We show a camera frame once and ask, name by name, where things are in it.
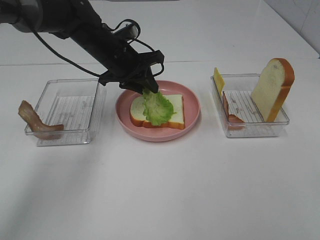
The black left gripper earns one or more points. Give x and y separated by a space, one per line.
132 70

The green lettuce leaf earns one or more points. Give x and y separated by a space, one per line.
158 109

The bread slice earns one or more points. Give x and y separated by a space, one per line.
177 121

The yellow cheese slice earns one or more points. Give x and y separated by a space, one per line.
219 81

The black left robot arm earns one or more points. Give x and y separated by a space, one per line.
77 20

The pink round plate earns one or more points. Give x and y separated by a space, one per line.
191 105

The clear plastic tray left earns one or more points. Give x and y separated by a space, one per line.
77 104

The clear plastic tray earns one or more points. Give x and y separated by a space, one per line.
77 104
238 88

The clear plastic tray right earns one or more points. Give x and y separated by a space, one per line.
238 88

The bread slice right tray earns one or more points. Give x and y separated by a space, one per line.
273 87

